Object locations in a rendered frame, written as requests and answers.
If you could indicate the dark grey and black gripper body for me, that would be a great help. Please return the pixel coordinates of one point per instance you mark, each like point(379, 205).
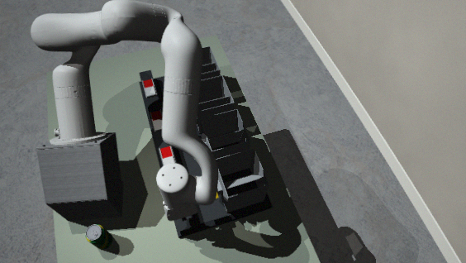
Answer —
point(171, 215)

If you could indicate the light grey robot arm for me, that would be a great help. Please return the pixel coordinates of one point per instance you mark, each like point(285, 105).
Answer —
point(129, 20)

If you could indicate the dark green drink can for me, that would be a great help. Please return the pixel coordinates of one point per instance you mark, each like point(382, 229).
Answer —
point(99, 236)

